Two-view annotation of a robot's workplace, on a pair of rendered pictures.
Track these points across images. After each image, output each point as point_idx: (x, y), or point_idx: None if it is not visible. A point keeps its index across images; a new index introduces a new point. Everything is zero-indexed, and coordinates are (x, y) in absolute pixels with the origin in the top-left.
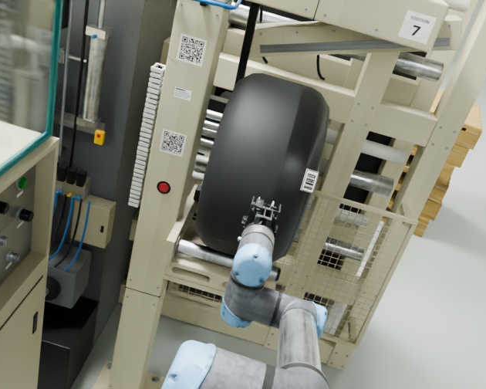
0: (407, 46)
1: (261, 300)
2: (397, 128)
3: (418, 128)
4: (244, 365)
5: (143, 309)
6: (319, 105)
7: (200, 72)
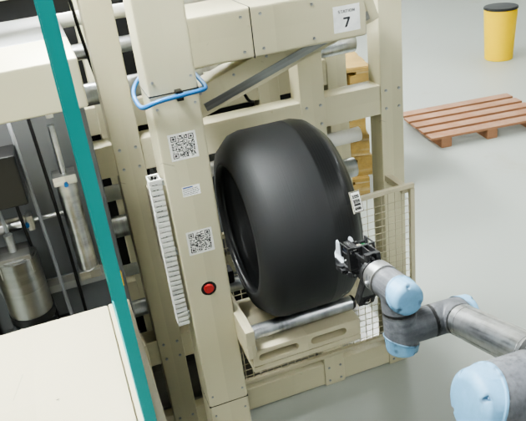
0: (346, 38)
1: (422, 320)
2: (350, 110)
3: (366, 101)
4: (518, 357)
5: (237, 418)
6: (316, 131)
7: (200, 160)
